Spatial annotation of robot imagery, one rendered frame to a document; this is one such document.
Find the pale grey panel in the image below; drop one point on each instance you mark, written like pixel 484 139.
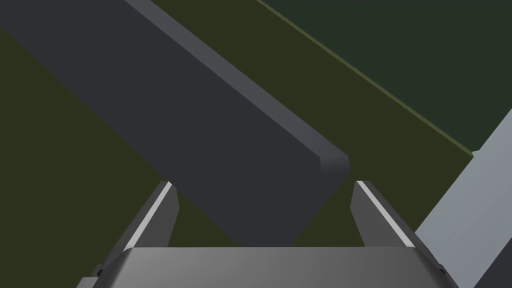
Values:
pixel 480 208

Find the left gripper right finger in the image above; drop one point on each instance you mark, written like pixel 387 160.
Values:
pixel 372 224

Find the dark grey long block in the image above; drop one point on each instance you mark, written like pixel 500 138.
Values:
pixel 180 120

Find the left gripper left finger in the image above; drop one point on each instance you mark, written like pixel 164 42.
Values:
pixel 156 224

